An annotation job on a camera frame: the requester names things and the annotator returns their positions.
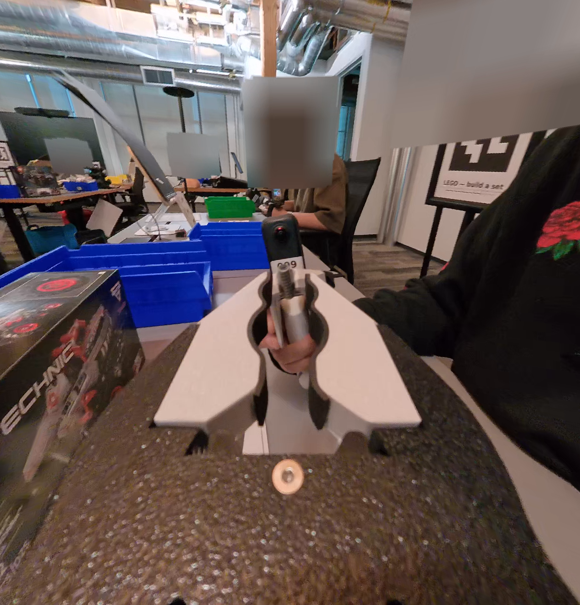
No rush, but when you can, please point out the person's right forearm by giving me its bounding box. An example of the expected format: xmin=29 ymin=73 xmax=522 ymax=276
xmin=352 ymin=276 xmax=461 ymax=357

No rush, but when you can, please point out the black display screen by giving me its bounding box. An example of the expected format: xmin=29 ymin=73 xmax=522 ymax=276
xmin=0 ymin=108 xmax=105 ymax=167

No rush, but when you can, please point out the marker sign on easel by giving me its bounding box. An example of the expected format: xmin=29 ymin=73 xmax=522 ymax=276
xmin=419 ymin=129 xmax=557 ymax=280

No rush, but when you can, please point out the wall vent grille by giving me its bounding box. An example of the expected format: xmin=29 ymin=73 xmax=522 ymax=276
xmin=140 ymin=66 xmax=176 ymax=87

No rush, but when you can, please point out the person's right hand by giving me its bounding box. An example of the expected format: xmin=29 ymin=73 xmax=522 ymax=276
xmin=265 ymin=325 xmax=319 ymax=375

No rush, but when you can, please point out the green storage bin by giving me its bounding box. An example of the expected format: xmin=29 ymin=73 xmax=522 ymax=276
xmin=204 ymin=196 xmax=256 ymax=219

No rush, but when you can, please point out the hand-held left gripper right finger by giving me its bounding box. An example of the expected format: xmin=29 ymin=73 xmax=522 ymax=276
xmin=304 ymin=272 xmax=423 ymax=439

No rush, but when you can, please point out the black toy set box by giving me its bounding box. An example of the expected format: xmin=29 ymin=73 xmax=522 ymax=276
xmin=0 ymin=269 xmax=146 ymax=568

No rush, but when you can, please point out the silver air duct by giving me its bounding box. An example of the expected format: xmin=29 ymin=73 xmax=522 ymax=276
xmin=0 ymin=26 xmax=262 ymax=72
xmin=275 ymin=0 xmax=412 ymax=77

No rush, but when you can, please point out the person's black rose sweatshirt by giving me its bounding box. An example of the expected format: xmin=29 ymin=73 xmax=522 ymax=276
xmin=429 ymin=124 xmax=580 ymax=501

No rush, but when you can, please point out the leaning display board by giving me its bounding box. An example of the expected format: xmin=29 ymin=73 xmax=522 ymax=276
xmin=53 ymin=71 xmax=197 ymax=235

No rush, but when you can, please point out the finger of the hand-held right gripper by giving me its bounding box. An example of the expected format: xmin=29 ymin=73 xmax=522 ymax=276
xmin=272 ymin=283 xmax=287 ymax=349
xmin=285 ymin=294 xmax=316 ymax=348

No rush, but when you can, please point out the dark toy set box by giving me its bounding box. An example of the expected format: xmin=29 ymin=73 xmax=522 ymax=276
xmin=10 ymin=165 xmax=62 ymax=197

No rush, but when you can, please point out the wooden background desk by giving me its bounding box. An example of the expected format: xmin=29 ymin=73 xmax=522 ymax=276
xmin=0 ymin=182 xmax=135 ymax=249

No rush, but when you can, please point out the teal bag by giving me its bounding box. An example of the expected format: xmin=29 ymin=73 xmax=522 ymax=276
xmin=25 ymin=223 xmax=79 ymax=257

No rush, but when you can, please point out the black floor lamp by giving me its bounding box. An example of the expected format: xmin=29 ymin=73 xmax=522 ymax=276
xmin=162 ymin=85 xmax=196 ymax=135

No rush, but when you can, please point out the black office chair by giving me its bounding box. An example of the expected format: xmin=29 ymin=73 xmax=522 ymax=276
xmin=314 ymin=157 xmax=382 ymax=284

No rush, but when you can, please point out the wooden post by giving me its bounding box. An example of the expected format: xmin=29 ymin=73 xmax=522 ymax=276
xmin=261 ymin=0 xmax=278 ymax=78

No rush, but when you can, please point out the white table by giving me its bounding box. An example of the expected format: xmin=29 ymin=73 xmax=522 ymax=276
xmin=107 ymin=211 xmax=264 ymax=245

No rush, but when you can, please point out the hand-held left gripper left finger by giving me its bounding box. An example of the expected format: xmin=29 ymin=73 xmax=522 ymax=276
xmin=153 ymin=272 xmax=275 ymax=435

